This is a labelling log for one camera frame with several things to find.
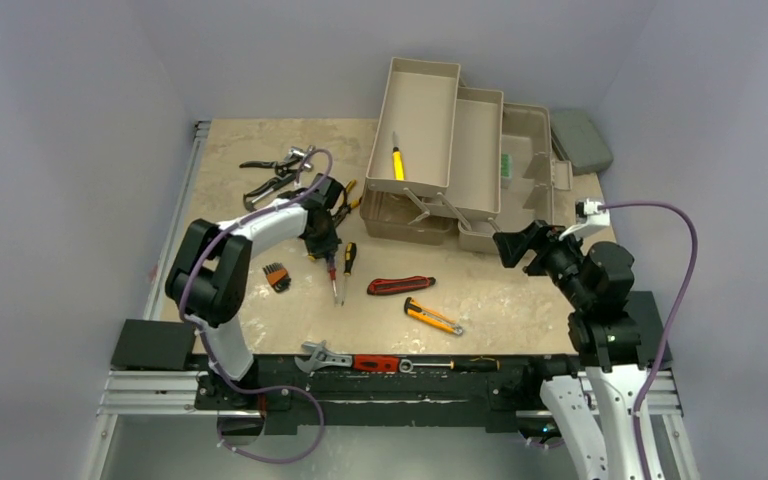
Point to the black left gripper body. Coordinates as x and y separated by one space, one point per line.
325 240

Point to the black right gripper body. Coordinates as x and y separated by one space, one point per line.
533 245

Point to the red blue screwdriver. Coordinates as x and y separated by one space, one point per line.
335 278

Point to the red black utility knife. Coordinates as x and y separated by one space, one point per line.
387 287

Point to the translucent white parts box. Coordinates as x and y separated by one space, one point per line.
506 169

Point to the thin yellow black screwdriver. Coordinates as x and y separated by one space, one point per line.
397 161

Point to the beige translucent tool box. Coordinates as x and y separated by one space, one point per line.
451 137

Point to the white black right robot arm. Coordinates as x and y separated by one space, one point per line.
613 442

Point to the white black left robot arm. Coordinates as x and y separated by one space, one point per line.
208 278

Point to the yellow black short screwdriver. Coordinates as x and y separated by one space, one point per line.
350 255

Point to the orange black hex key set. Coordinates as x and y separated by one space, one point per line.
277 276

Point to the black long nose pliers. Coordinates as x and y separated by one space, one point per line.
276 183

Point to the grey plastic case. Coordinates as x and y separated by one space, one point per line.
577 140

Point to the silver adjustable wrench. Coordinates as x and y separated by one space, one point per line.
319 357

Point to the yellow handled pliers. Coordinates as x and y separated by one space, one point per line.
347 205

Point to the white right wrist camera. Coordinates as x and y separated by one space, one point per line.
591 217

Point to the black handled pliers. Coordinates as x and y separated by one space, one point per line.
277 166

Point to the orange handled tool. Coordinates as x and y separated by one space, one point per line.
430 317

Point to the red handled ratchet tool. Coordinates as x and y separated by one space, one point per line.
381 364

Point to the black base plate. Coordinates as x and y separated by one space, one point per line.
278 392

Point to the black box on rail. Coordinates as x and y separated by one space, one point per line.
150 345

